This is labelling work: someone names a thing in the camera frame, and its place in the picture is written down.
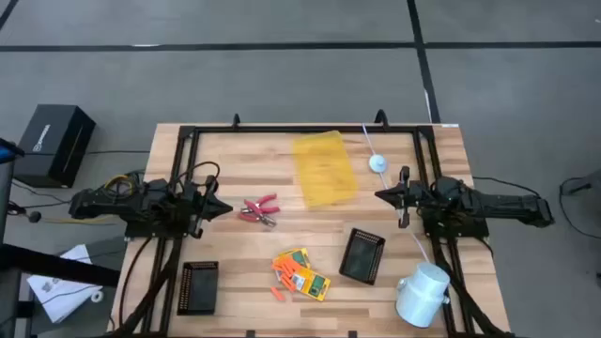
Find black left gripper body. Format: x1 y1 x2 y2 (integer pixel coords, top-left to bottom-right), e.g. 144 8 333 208
180 174 222 239

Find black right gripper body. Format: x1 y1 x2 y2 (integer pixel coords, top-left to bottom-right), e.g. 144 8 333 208
398 165 433 230

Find red-handled pliers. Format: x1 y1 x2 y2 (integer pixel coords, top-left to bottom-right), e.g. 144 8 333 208
238 192 282 228

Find black mesh basket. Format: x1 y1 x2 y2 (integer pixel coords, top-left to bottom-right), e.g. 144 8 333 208
177 260 220 316
338 227 387 286

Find yellow translucent plastic bin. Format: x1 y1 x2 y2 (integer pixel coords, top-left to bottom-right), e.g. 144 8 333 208
293 130 360 209

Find white cylindrical lamp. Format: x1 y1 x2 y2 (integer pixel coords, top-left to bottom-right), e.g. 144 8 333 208
394 261 451 329

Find black desk beam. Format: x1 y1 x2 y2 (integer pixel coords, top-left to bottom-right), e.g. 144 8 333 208
0 243 121 288

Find black cardboard box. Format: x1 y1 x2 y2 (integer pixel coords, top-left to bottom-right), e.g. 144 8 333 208
12 103 97 189

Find white paper sheets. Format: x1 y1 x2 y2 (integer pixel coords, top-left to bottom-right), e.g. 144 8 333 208
26 243 103 324

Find black blue device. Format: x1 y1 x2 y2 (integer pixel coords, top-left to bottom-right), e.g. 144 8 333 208
0 137 25 165

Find white round cable switch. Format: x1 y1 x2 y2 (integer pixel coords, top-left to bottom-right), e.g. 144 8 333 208
368 153 389 175

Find white power cable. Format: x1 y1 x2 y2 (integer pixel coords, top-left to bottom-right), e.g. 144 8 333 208
362 122 431 264

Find black aluminium table frame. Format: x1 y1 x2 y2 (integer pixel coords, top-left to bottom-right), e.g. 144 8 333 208
105 110 516 338

